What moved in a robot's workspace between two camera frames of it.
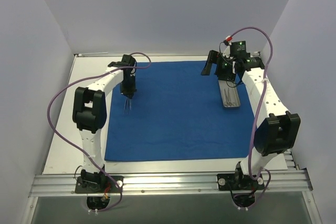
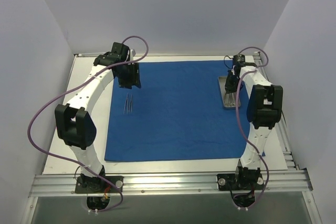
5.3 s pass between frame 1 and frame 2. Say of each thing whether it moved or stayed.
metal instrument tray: stayed
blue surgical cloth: stayed
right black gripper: moved
